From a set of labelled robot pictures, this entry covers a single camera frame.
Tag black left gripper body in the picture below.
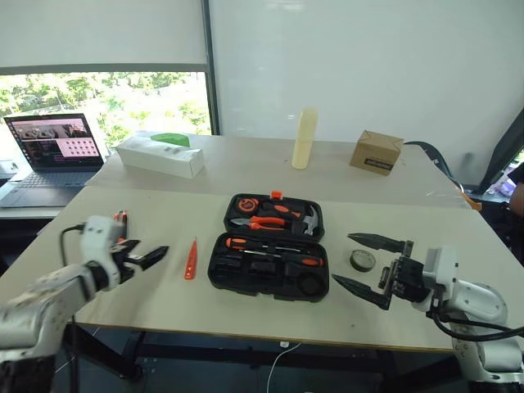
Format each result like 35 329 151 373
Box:
117 249 142 285

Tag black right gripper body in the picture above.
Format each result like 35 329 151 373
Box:
378 240 431 304

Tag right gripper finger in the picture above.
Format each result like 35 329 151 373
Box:
346 232 407 255
331 273 393 311

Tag black plastic tool case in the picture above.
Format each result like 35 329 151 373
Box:
206 190 331 305

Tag black electrical tape roll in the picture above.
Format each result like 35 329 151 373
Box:
348 248 376 273

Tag brown cardboard box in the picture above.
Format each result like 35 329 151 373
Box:
348 129 405 178

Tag long white green carton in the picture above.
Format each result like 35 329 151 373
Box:
115 132 206 180

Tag cream plastic cylinder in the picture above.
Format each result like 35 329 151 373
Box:
291 106 319 170

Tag open grey laptop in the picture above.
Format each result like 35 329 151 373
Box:
0 113 106 209

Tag black slanted stand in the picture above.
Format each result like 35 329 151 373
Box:
477 106 524 194

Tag white roller blind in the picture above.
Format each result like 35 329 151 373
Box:
0 0 209 76

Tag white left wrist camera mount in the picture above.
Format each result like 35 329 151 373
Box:
79 215 124 284

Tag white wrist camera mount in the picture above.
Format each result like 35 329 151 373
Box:
79 215 124 284
420 245 459 288

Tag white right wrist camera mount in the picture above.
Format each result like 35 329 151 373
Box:
420 245 459 288

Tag orange black handled screwdriver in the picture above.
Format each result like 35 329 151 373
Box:
238 249 325 268
224 236 305 254

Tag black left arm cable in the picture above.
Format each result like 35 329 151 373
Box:
60 223 88 268

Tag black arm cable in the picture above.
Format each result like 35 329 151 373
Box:
60 223 88 268
425 307 524 341

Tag claw hammer orange black handle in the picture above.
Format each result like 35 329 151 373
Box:
261 201 321 237

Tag black table frame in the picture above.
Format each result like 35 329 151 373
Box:
65 322 394 384

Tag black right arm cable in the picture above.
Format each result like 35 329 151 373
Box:
425 307 524 341

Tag white hanging cable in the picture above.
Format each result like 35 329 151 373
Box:
265 341 303 393

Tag orange handled pliers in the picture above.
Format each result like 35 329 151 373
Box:
229 215 288 232

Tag grey window frame post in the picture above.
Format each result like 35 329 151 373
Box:
199 0 223 137

